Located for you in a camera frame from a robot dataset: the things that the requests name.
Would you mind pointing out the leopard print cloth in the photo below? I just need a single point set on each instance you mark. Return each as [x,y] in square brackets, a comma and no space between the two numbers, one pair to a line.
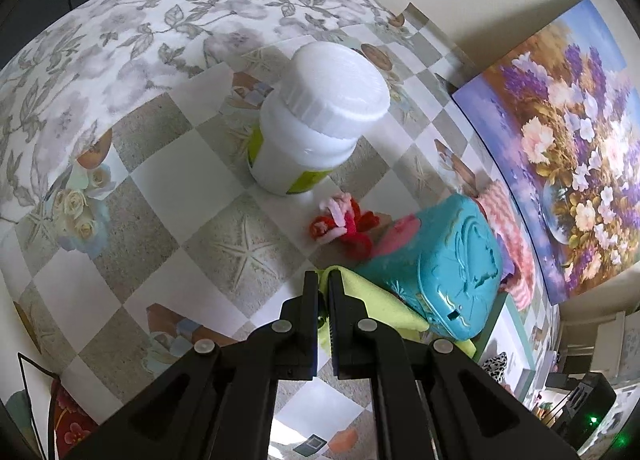
[495,365]

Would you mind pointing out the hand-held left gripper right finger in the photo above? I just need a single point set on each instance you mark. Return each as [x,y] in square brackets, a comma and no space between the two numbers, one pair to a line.
[350,340]

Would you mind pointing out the white tray box teal rim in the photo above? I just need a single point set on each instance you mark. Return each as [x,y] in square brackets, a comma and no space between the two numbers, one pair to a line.
[510,335]

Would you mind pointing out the white wooden chair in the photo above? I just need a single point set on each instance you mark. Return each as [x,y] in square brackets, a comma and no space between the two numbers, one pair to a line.
[600,335]

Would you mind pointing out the red floral cushion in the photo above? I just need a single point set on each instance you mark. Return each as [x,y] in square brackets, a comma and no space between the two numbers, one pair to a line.
[70,425]

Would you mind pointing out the pink white fluffy towel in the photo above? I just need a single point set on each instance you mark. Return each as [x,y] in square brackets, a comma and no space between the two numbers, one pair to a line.
[510,230]

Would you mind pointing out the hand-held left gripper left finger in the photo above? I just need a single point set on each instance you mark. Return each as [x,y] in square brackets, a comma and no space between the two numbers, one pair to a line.
[300,340]

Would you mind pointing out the white bottle with green label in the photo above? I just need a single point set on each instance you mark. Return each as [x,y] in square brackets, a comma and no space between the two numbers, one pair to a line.
[320,105]

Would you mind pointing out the grey floral tablecloth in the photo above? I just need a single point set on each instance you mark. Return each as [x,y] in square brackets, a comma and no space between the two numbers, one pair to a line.
[125,25]

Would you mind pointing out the flower painting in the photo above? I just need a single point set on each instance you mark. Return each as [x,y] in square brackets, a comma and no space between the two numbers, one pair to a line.
[565,165]

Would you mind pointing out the red pink pipe cleaner toy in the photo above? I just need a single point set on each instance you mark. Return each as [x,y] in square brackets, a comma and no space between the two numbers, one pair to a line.
[345,225]

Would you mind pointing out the teal plastic toy box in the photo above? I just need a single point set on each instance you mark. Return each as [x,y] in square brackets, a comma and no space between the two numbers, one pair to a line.
[450,265]

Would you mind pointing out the yellow-green cloth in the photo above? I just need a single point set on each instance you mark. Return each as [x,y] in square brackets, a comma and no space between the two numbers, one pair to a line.
[380,300]

